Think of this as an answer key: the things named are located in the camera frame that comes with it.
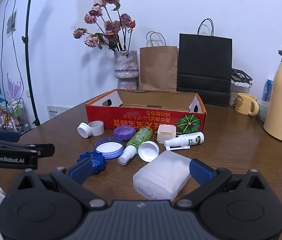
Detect white printed carton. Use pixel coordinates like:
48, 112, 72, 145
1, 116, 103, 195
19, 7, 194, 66
47, 106, 69, 119

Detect dried pink roses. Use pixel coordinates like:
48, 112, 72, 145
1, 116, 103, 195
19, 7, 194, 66
73, 0, 136, 53

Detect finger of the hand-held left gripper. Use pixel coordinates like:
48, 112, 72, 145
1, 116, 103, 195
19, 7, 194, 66
0, 139, 55, 158
0, 127, 21, 143

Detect clear glass bowl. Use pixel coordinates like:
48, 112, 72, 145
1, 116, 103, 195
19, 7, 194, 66
257, 100, 270, 122

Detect wall picture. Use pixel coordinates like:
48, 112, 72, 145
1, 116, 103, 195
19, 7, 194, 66
6, 9, 18, 38

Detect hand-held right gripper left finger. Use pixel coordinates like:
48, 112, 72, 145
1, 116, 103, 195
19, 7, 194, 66
8, 159, 108, 209

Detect pink speckled vase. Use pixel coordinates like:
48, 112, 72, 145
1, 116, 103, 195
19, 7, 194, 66
113, 51, 139, 90

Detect black paper bag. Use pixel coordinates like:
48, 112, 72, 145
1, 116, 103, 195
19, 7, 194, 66
176, 18, 233, 107

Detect dark blue ribbed lid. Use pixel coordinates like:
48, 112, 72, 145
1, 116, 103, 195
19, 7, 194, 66
77, 151, 106, 175

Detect blue and white lid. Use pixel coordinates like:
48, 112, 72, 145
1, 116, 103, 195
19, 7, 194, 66
93, 137, 124, 159

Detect white spray bottle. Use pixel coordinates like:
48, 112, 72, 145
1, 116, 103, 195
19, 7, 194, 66
164, 132, 205, 152

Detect red cardboard box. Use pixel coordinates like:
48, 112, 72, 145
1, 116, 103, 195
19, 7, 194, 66
85, 89, 207, 137

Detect green spray bottle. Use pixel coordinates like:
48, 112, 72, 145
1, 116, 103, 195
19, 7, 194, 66
118, 127, 154, 166

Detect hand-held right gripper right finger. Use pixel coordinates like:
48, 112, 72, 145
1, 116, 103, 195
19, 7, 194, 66
173, 159, 267, 209

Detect purple ribbed lid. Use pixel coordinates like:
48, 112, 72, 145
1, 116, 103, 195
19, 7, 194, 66
113, 126, 136, 142

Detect bottle with beige square cap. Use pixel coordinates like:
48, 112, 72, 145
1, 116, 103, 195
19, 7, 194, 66
157, 124, 177, 144

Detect wide white ribbed cap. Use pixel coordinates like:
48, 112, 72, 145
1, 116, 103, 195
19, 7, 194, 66
138, 141, 160, 162

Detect wire storage rack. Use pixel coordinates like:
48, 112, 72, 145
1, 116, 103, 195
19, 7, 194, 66
0, 87, 31, 133

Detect small white ribbed cap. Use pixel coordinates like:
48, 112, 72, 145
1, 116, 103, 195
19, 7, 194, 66
77, 122, 91, 138

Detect yellow bear mug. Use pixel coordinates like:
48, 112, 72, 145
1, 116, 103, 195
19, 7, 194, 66
234, 92, 260, 116

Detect blue drink can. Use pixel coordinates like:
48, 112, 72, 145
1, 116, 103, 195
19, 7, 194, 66
261, 79, 274, 103

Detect clear jar with black lid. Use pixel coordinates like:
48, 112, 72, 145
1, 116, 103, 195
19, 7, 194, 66
229, 68, 253, 107

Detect brown paper bag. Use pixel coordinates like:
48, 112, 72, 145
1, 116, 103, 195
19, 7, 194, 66
139, 31, 178, 92

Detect purple flower wall sticker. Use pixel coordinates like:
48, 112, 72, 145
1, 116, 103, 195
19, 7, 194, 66
6, 72, 22, 98

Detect translucent plastic container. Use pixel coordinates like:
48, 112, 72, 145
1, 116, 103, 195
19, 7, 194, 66
133, 150, 191, 201

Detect black light stand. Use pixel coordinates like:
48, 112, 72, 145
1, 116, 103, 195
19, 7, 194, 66
4, 0, 41, 127

